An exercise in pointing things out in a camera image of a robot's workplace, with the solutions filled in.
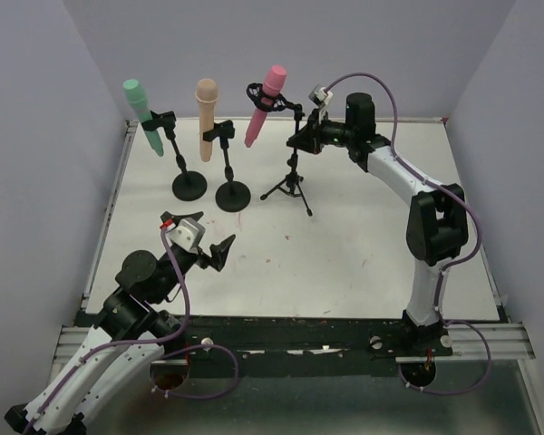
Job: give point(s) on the left aluminium rail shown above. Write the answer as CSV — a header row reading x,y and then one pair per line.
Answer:
x,y
69,341

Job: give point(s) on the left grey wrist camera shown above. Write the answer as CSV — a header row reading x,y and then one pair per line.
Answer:
x,y
187,234

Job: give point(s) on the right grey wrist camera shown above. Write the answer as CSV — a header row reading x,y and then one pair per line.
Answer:
x,y
321,97

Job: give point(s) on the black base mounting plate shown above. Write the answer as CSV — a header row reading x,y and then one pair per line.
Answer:
x,y
278,347

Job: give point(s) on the black round-base clip stand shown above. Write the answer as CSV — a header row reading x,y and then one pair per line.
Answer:
x,y
189,185

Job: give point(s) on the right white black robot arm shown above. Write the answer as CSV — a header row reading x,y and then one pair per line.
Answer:
x,y
437,226

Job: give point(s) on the green toy microphone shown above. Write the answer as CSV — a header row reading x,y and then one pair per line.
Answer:
x,y
137,98

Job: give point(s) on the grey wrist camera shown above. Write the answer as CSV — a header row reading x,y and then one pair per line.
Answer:
x,y
187,234
321,97

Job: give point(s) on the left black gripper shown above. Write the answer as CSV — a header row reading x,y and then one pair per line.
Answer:
x,y
199,256

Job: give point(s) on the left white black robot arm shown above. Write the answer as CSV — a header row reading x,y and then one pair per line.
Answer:
x,y
142,320

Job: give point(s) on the pink toy microphone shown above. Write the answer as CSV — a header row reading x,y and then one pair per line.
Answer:
x,y
264,96

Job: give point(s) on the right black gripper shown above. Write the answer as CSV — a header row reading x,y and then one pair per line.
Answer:
x,y
309,137

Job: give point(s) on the peach toy microphone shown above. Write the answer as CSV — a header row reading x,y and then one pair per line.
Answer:
x,y
207,96

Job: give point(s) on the black tripod ring stand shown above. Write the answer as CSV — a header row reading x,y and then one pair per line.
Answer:
x,y
290,185

